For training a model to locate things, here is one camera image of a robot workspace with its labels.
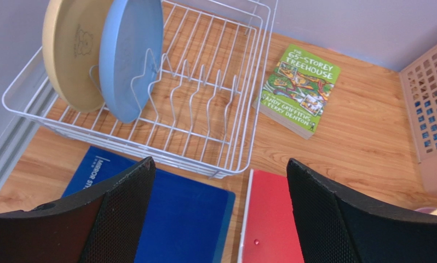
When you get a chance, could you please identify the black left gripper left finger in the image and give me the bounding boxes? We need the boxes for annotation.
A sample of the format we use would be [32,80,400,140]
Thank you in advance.
[0,157,156,262]

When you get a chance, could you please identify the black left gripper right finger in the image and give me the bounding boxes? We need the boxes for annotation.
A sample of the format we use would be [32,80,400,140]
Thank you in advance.
[286,158,437,262]

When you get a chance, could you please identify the blue plate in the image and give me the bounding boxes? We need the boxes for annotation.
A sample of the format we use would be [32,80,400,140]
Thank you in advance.
[99,0,164,123]

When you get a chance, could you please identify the yellow plate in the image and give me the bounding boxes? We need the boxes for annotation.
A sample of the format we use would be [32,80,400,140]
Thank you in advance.
[42,0,112,112]

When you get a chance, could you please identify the pink plate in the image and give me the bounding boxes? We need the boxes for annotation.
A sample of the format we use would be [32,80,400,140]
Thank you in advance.
[415,207,437,214]

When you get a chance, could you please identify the red folder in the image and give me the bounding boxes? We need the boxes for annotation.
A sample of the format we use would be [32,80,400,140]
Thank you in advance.
[238,169,304,262]

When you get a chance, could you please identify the blue folder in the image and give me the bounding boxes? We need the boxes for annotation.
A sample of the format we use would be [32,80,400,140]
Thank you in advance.
[61,146,235,262]

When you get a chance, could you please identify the green treehouse book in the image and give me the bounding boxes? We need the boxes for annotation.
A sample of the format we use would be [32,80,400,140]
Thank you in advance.
[253,44,341,139]

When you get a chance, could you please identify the light blue standing book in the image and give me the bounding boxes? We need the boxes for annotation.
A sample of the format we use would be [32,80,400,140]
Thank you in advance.
[414,98,437,153]

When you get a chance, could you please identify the pink file organizer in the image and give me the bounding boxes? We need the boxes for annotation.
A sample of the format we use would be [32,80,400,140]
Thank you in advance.
[399,45,437,196]

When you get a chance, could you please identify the aluminium rail frame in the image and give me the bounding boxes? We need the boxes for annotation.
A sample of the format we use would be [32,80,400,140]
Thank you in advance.
[0,112,39,190]

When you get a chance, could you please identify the white wire dish rack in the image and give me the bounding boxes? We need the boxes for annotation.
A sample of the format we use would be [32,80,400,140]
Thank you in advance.
[2,1,278,178]

